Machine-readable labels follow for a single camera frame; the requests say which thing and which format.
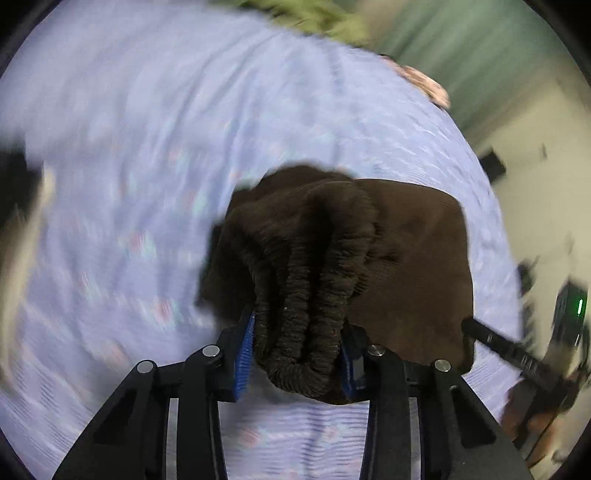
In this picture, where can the olive green garment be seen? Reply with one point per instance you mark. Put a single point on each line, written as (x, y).
(323, 18)

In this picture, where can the black floor appliance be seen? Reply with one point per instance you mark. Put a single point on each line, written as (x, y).
(493, 164)

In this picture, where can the pink patterned garment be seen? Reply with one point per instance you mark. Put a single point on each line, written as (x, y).
(429, 87)

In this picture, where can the dark brown fleece pants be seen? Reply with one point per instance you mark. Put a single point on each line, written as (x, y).
(415, 254)

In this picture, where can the green curtain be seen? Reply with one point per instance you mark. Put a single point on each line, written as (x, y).
(471, 55)

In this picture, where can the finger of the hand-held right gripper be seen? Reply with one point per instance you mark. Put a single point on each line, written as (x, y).
(508, 351)

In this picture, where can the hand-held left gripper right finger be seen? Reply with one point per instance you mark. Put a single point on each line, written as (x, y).
(351, 376)

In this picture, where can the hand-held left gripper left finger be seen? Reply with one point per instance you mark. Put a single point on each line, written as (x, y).
(244, 360)

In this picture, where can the lilac striped bed sheet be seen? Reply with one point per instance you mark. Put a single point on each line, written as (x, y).
(138, 115)

